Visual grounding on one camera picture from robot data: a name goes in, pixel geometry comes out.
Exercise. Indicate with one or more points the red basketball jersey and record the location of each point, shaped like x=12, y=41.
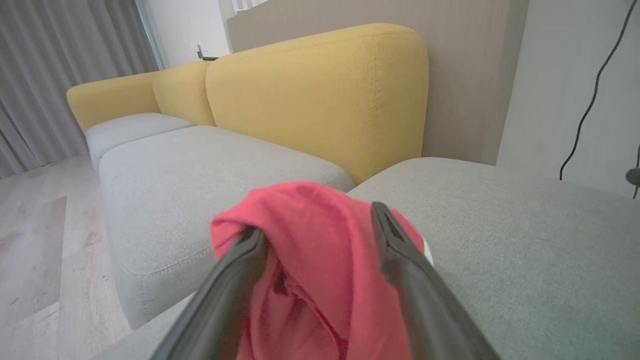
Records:
x=320, y=240

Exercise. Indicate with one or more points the large yellow sofa back cushion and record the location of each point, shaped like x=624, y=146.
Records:
x=310, y=100

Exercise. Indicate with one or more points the small yellow sofa back cushion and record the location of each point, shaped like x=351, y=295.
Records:
x=182, y=92

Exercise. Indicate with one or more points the grey sofa seat cushion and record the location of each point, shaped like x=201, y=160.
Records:
x=125, y=130
x=200, y=185

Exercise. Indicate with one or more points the yellow sofa armrest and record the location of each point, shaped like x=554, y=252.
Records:
x=110, y=97

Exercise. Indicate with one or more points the grey round knob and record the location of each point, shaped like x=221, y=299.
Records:
x=634, y=176

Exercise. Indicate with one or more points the grey pleated curtain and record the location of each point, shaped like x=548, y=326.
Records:
x=55, y=75

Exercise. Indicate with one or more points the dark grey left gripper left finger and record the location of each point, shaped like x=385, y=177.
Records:
x=215, y=310

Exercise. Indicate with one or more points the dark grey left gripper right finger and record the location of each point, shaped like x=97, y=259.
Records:
x=430, y=310

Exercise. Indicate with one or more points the yellow and grey sofa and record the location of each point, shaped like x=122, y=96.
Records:
x=525, y=250

